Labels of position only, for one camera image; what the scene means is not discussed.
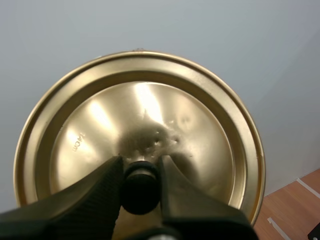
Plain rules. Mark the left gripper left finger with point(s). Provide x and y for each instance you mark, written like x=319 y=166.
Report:
x=75 y=215

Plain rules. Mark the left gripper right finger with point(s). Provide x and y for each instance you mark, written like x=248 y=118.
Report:
x=195 y=217

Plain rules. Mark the gold lid with black knob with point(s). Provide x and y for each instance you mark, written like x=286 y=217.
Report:
x=150 y=105

